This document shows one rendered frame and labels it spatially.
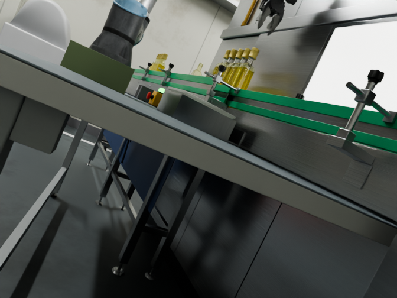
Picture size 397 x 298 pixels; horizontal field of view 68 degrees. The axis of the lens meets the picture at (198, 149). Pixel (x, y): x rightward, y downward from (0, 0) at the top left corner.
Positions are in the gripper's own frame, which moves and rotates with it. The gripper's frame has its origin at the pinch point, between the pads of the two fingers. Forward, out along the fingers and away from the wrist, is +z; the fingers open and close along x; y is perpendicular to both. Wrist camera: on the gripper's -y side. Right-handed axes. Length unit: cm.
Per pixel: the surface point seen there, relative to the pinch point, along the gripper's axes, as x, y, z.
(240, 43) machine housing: -15.0, 45.0, -4.3
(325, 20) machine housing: -13.2, -17.1, -9.6
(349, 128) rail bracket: 15, -72, 37
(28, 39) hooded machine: 102, 264, 43
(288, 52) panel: -12.3, -5.6, 4.5
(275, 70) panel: -12.3, -2.1, 12.9
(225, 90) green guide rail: 6.0, -2.2, 31.2
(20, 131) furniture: 67, -73, 59
